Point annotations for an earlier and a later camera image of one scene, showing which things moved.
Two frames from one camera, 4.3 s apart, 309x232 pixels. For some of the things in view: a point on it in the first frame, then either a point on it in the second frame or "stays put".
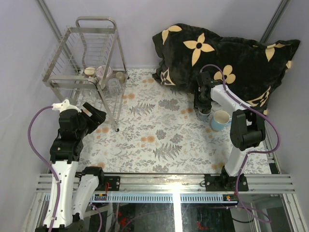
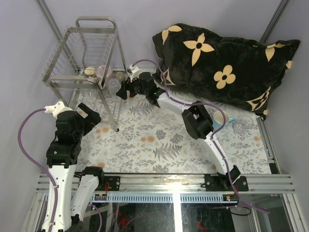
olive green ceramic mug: x=121 y=77 stays put
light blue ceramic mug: x=220 y=119 stays put
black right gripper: x=197 y=104 → x=127 y=85
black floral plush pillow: x=247 y=69 stays put
